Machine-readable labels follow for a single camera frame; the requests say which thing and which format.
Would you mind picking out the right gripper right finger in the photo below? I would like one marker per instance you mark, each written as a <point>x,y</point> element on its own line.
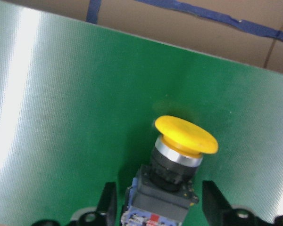
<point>215,206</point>

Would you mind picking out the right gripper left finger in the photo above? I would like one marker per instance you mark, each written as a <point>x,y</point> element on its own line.
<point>106,211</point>

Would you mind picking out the yellow mushroom push button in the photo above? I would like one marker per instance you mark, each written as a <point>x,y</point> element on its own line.
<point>161,193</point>

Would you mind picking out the green conveyor belt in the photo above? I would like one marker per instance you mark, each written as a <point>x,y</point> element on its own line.
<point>77,109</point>

